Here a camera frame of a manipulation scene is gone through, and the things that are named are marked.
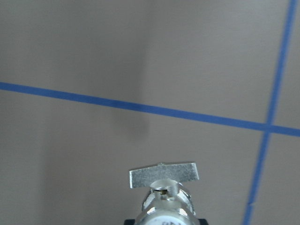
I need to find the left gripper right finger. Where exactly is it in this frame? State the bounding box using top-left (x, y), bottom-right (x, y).
top-left (198, 218), bottom-right (209, 225)

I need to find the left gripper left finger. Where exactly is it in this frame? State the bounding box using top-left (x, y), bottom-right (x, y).
top-left (124, 219), bottom-right (137, 225)

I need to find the white chrome PPR valve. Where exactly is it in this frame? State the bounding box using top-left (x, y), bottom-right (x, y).
top-left (129, 162), bottom-right (200, 225)

